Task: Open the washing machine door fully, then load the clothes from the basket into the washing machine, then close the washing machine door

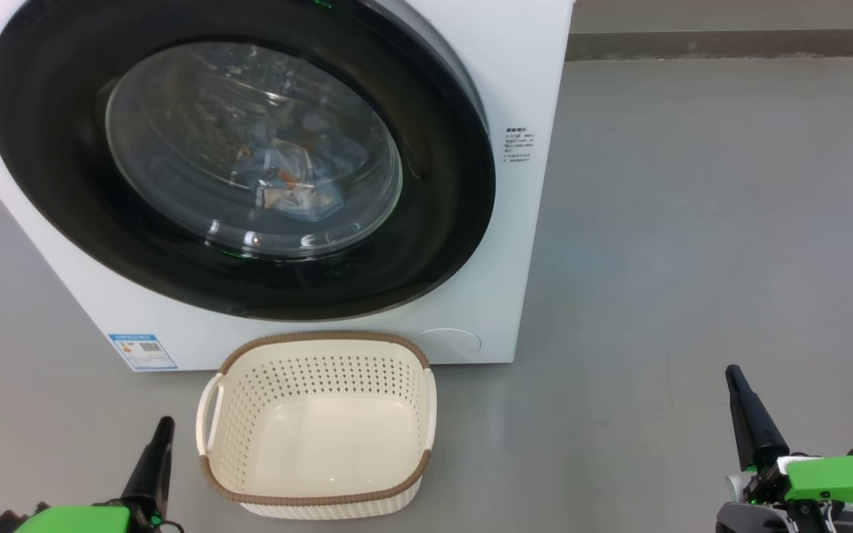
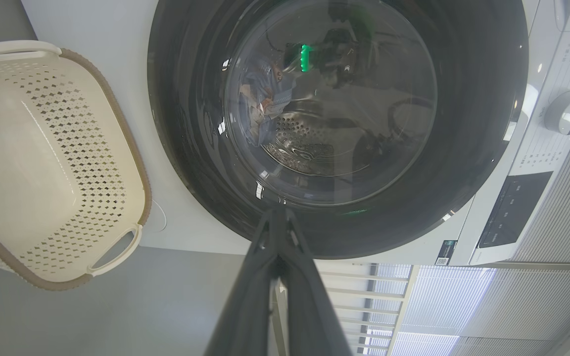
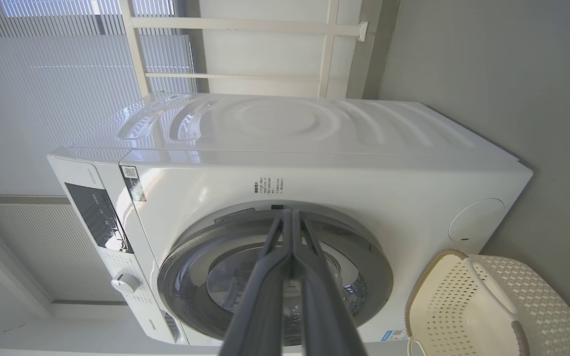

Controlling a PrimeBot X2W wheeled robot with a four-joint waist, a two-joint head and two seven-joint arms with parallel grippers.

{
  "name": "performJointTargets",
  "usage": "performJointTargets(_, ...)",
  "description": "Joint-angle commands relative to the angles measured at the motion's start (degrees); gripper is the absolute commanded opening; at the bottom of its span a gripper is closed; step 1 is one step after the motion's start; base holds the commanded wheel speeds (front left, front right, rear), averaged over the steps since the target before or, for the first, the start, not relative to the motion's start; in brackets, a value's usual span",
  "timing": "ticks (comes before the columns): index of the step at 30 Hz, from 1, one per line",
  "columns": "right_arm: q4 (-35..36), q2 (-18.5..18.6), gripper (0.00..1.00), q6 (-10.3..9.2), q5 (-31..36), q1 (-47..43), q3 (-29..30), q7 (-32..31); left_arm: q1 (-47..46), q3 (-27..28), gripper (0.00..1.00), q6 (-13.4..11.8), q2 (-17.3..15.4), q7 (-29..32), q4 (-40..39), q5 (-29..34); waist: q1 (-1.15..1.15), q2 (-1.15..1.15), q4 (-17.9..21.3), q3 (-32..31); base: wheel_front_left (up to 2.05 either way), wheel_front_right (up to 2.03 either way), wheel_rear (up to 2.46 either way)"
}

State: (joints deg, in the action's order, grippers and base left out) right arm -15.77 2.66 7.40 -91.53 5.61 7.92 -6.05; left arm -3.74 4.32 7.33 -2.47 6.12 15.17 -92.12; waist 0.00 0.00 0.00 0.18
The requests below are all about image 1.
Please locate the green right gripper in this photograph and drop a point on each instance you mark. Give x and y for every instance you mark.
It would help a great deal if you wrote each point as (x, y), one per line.
(834, 481)

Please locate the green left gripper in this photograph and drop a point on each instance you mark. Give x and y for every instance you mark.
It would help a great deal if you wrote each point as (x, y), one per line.
(78, 520)

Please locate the blue cartoon garment white lining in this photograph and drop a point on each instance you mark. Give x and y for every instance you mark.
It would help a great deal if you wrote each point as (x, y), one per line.
(293, 196)

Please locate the black round glass washer door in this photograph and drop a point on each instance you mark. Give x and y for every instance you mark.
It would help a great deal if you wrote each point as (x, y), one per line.
(49, 148)

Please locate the washing machine drum with clothes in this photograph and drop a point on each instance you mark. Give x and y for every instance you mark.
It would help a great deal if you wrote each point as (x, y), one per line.
(167, 96)

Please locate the white front-load washing machine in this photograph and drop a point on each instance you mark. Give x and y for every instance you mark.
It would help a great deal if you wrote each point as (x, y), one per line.
(515, 74)

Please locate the blue energy label sticker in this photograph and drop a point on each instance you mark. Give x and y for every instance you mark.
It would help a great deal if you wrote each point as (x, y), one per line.
(143, 352)

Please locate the cream laundry basket brown rim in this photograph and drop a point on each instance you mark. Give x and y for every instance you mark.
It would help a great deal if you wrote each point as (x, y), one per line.
(315, 422)

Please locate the round drain filter cover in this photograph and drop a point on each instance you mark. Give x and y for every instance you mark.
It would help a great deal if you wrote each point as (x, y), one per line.
(449, 344)

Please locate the small printed text label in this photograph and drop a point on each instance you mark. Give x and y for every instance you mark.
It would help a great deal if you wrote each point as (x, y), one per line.
(519, 144)

